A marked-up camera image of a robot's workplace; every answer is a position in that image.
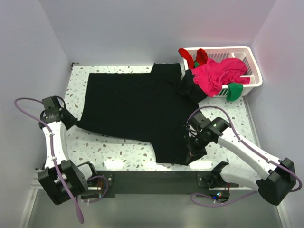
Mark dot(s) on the white plastic laundry basket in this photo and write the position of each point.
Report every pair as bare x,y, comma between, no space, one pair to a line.
243,53

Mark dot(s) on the black t-shirt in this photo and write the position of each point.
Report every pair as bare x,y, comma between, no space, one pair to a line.
149,107

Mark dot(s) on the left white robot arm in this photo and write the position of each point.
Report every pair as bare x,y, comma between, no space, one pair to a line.
58,121

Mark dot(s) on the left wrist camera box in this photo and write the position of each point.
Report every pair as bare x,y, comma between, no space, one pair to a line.
52,102

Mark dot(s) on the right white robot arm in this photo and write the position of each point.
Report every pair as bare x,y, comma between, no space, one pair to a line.
270,176

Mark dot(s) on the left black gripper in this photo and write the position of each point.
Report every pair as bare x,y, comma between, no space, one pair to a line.
72,121

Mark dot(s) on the pink t-shirt in basket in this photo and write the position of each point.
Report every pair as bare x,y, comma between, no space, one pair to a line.
218,73

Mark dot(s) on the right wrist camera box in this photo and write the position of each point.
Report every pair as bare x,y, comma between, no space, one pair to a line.
198,121

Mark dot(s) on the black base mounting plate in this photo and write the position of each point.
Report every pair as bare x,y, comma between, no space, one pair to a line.
153,182

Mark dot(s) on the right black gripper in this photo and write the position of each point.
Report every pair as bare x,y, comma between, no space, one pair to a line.
194,154

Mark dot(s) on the green garment in basket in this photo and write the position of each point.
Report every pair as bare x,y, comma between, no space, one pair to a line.
235,90

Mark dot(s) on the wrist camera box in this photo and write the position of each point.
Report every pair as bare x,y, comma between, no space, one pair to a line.
52,102
198,121

